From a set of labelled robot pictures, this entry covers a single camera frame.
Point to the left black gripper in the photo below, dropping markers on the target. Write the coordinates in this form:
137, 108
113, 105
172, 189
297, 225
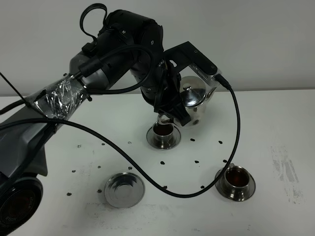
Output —
161, 90

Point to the stainless steel teapot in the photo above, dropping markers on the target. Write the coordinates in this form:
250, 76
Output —
195, 94

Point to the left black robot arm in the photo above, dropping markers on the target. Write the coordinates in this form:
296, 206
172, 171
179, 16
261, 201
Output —
127, 54

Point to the far stainless steel teacup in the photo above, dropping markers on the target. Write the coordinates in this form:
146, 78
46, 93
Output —
162, 132

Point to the stainless steel teacup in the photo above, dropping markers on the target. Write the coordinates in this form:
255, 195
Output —
162, 132
237, 176

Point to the near stainless steel teacup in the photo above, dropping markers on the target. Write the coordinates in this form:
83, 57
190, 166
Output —
237, 176

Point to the teapot steel saucer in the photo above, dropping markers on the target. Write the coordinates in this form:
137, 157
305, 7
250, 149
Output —
124, 190

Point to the far steel saucer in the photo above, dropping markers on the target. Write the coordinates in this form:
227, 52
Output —
164, 145

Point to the near steel saucer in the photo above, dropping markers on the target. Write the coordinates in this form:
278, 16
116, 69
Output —
235, 193

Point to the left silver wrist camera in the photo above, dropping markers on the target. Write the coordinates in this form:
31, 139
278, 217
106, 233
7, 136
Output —
208, 79

